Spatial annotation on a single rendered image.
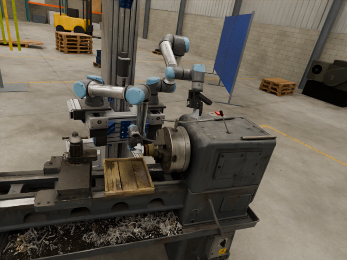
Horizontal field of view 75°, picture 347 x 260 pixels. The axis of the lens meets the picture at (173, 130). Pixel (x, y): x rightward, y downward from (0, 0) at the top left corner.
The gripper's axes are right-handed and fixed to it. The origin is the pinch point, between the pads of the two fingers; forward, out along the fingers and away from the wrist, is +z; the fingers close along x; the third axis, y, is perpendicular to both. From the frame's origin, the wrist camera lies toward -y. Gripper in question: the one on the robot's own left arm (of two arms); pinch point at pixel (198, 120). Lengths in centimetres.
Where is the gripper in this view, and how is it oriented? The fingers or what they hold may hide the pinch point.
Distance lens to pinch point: 147.6
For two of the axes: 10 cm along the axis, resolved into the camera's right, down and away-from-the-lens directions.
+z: -0.6, 9.9, 1.5
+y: -9.4, -0.1, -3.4
